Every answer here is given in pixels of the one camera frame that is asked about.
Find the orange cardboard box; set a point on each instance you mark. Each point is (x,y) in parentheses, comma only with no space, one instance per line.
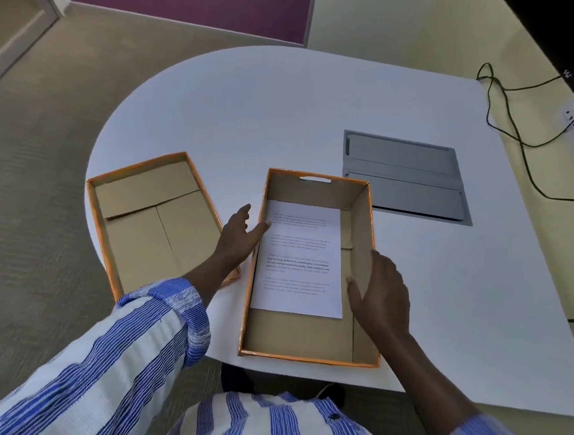
(297,334)

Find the person's left hand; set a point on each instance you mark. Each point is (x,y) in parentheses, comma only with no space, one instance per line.
(233,243)

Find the person's left forearm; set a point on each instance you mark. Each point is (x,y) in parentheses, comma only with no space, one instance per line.
(210,283)

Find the blue white striped shirt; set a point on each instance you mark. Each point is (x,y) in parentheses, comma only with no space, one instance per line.
(122,360)

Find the person's left thumb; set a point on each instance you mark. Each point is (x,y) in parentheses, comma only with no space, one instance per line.
(260,231)

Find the orange cardboard box lid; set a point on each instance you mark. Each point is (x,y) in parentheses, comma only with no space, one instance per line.
(158,209)

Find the glass door with frame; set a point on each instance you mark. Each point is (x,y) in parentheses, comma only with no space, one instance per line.
(15,20)

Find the person's right thumb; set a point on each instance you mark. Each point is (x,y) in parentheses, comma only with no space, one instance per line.
(352,292)

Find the person's right hand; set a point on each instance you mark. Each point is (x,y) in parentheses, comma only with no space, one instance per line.
(384,302)

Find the white printed paper sheet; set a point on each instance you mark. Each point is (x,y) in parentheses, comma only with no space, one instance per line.
(301,260)

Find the person's right forearm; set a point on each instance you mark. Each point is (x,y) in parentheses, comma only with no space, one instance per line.
(422,384)

